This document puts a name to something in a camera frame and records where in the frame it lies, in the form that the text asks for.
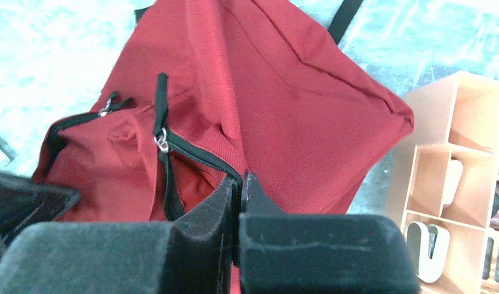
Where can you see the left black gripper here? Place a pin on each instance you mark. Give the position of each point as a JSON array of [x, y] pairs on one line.
[[23, 203]]

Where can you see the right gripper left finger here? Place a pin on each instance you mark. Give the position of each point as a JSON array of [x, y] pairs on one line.
[[193, 254]]

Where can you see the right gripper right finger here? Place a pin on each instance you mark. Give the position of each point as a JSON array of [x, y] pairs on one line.
[[318, 253]]

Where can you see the red backpack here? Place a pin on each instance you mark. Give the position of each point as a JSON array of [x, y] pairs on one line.
[[208, 89]]

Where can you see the white stapler in organizer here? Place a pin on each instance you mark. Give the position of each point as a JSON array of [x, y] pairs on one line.
[[428, 247]]

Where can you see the orange plastic file organizer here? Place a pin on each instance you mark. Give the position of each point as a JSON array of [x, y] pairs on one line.
[[446, 173]]

